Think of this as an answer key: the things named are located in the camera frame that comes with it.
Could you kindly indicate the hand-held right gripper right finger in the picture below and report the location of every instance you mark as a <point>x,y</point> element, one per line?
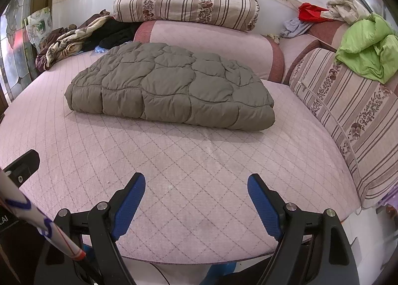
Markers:
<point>264,207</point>

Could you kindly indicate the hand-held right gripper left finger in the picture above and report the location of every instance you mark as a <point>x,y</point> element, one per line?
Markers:
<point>130,204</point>

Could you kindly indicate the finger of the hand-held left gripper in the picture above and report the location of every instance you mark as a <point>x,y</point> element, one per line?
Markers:
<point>25,163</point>

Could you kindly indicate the olive quilted hooded jacket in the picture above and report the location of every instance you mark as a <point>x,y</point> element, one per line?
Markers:
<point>171,92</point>

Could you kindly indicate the black clothes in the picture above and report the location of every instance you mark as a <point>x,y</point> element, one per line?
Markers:
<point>118,34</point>

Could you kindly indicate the pink quilted bed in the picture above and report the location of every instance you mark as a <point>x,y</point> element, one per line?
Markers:
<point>186,173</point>

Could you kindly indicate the stained glass door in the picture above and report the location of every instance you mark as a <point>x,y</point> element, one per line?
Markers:
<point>15,54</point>

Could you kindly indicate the lavender floral cloth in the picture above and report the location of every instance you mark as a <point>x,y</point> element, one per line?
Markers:
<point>388,204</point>

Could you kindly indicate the brown floral blanket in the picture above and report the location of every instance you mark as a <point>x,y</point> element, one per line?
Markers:
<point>68,42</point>

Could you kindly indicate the long striped floral cushion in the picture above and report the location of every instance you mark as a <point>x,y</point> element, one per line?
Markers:
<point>357,110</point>

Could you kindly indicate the blue plastic bag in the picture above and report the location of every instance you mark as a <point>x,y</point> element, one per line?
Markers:
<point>101,49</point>

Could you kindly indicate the green floral printed bag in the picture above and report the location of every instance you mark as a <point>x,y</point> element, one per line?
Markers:
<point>39,26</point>

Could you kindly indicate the pink bolster cushion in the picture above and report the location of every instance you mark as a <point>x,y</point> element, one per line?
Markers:
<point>217,42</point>
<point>298,51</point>

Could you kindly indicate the small cream floral cloth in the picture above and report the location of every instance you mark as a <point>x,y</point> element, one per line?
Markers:
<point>272,38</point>

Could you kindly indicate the grey cloth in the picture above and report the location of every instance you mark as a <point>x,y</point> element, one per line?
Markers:
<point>293,28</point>

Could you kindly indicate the green cloth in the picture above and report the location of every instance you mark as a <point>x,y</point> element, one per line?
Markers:
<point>367,42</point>

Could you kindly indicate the red cloth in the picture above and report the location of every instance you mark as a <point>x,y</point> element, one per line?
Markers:
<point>311,12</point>

